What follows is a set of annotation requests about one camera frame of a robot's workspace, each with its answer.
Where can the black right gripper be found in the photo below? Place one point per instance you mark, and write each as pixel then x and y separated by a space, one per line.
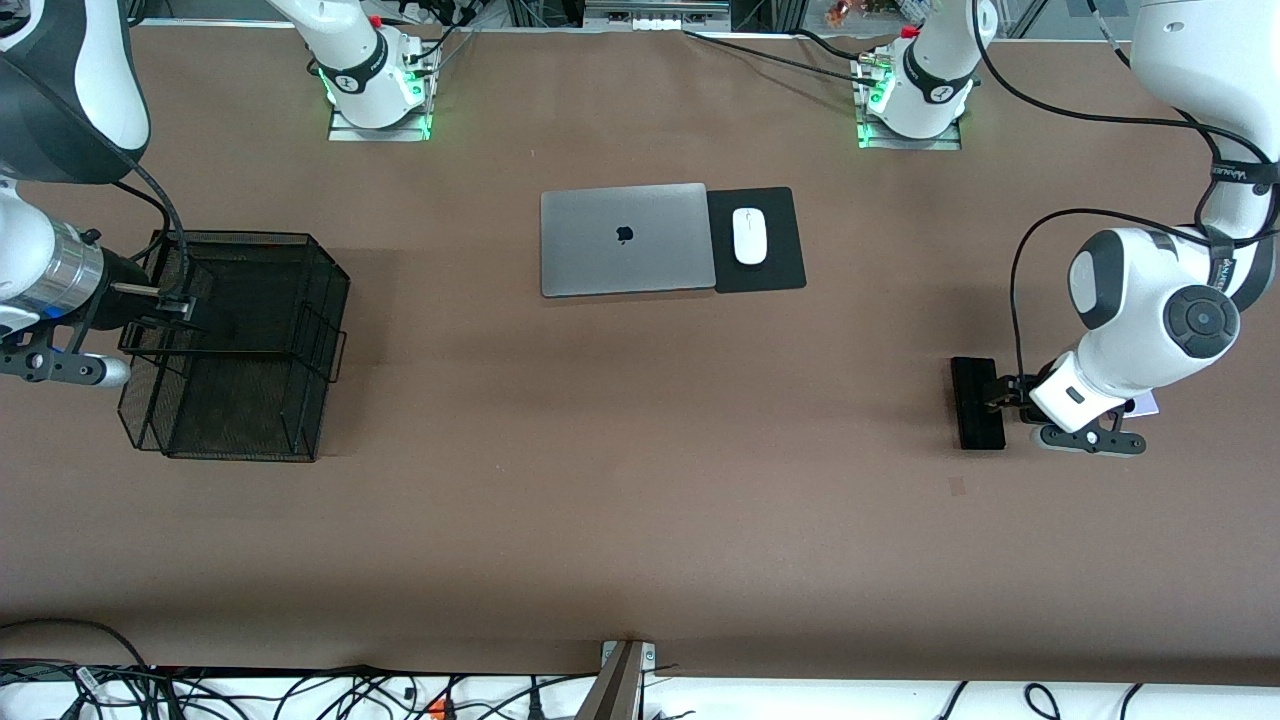
pixel 122 281

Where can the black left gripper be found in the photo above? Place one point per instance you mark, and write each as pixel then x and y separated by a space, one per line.
pixel 1013 389

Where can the long black slab phone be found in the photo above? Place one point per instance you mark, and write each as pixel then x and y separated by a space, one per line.
pixel 970 410

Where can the lavender flip phone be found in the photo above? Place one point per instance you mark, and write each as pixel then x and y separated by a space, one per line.
pixel 1148 405

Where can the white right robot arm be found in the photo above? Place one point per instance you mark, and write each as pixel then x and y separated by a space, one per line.
pixel 70 80

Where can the black mouse pad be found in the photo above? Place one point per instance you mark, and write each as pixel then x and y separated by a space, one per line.
pixel 780 270

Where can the white computer mouse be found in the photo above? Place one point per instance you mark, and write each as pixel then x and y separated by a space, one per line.
pixel 749 240

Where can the silver closed laptop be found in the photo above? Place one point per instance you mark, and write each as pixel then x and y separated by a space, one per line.
pixel 600 260

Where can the grey power strip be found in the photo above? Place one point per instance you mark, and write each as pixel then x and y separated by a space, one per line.
pixel 655 20

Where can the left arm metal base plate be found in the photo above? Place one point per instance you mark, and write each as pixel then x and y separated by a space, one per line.
pixel 940 142

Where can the grey metal table bracket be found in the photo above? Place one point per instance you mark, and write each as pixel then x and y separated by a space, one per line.
pixel 620 680

